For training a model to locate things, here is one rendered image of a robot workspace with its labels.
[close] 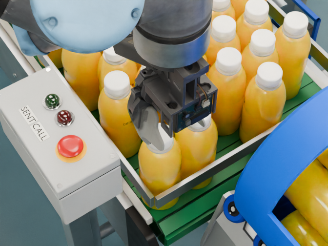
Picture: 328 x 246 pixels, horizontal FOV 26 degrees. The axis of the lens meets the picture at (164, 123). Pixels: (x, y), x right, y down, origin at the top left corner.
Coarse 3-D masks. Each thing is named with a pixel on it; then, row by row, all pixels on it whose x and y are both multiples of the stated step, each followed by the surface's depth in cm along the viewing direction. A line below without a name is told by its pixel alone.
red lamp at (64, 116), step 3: (60, 111) 101; (63, 111) 101; (66, 111) 101; (57, 114) 101; (60, 114) 101; (63, 114) 101; (66, 114) 101; (69, 114) 101; (57, 117) 101; (60, 117) 101; (63, 117) 101; (66, 117) 101; (69, 117) 101; (57, 120) 101; (60, 120) 101; (63, 120) 101; (66, 120) 101; (69, 120) 101; (63, 123) 101
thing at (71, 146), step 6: (66, 138) 99; (72, 138) 99; (78, 138) 99; (60, 144) 98; (66, 144) 98; (72, 144) 98; (78, 144) 98; (60, 150) 98; (66, 150) 97; (72, 150) 97; (78, 150) 98; (66, 156) 97; (72, 156) 97
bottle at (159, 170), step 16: (144, 144) 105; (176, 144) 105; (144, 160) 105; (160, 160) 104; (176, 160) 106; (144, 176) 108; (160, 176) 106; (176, 176) 109; (160, 192) 110; (160, 208) 115
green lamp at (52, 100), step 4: (48, 96) 103; (52, 96) 103; (56, 96) 103; (44, 100) 103; (48, 100) 102; (52, 100) 102; (56, 100) 102; (48, 104) 102; (52, 104) 102; (56, 104) 103
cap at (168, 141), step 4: (160, 124) 104; (160, 128) 103; (160, 132) 103; (164, 132) 103; (164, 136) 102; (168, 136) 102; (164, 140) 102; (168, 140) 102; (172, 140) 103; (152, 144) 102; (164, 144) 102; (168, 144) 103; (152, 148) 103; (156, 148) 103; (164, 148) 103
